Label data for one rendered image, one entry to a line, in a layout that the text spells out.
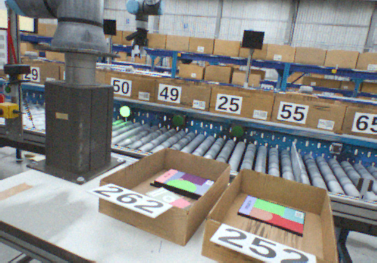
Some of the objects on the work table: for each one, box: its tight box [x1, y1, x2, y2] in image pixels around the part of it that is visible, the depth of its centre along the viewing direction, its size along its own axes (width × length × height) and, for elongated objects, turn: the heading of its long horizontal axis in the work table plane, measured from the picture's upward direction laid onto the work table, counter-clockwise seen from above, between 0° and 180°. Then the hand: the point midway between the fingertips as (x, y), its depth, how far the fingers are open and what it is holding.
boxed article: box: [145, 187, 191, 214], centre depth 83 cm, size 7×13×4 cm, turn 23°
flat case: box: [154, 169, 215, 199], centre depth 97 cm, size 14×19×2 cm
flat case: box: [237, 195, 306, 237], centre depth 86 cm, size 14×19×2 cm
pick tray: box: [98, 148, 231, 247], centre depth 89 cm, size 28×38×10 cm
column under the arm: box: [27, 80, 126, 186], centre depth 105 cm, size 26×26×33 cm
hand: (135, 57), depth 194 cm, fingers open, 10 cm apart
